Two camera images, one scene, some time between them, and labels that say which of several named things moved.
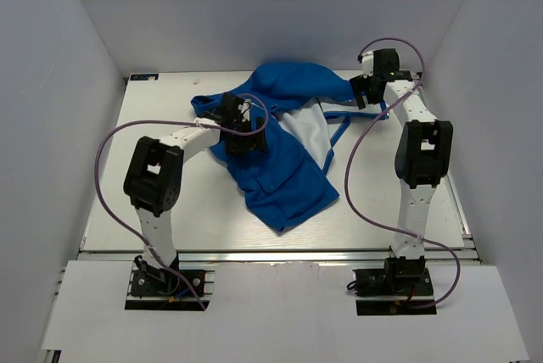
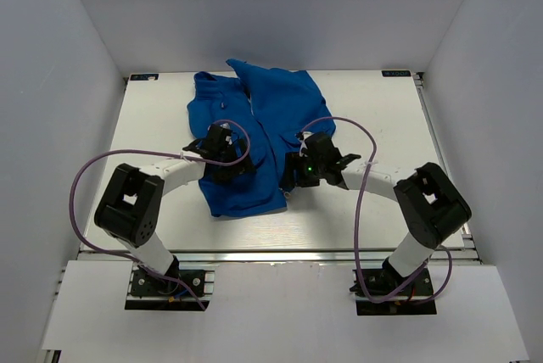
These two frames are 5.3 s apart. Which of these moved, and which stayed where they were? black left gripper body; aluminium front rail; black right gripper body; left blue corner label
Moved: black left gripper body; black right gripper body
Stayed: aluminium front rail; left blue corner label
